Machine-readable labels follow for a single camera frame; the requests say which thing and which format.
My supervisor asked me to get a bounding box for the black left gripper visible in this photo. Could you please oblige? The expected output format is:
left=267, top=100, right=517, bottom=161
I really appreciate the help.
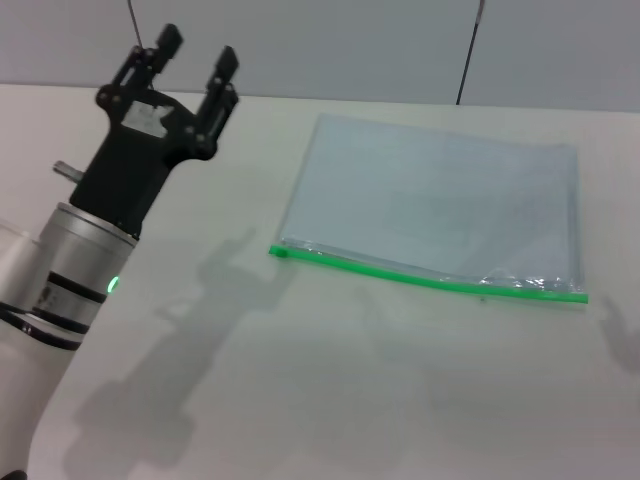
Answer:
left=68, top=22, right=242, bottom=240

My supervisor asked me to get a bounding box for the transparent document bag green zip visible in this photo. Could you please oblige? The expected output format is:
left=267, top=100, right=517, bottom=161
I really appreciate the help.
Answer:
left=268, top=112, right=590, bottom=305

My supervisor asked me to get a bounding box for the small silver connector plug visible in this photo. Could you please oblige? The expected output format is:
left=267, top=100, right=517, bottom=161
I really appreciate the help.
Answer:
left=52, top=160, right=85, bottom=182

